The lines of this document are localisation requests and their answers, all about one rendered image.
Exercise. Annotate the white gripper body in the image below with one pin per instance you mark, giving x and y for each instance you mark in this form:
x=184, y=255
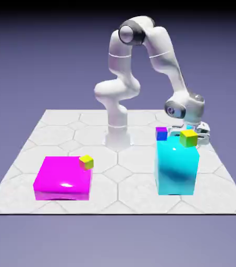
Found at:
x=202, y=138

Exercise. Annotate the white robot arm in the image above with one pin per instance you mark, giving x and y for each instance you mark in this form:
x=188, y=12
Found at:
x=119, y=68

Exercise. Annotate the small yellow cube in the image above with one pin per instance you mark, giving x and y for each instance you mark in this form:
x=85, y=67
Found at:
x=188, y=138
x=86, y=162

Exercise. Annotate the small blue cube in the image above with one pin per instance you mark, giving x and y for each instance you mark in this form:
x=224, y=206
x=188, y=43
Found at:
x=161, y=134

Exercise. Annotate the large cyan box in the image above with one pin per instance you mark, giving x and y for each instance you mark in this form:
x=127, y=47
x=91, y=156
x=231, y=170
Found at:
x=176, y=166

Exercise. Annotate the large magenta box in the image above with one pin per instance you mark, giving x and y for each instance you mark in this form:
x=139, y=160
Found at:
x=61, y=177

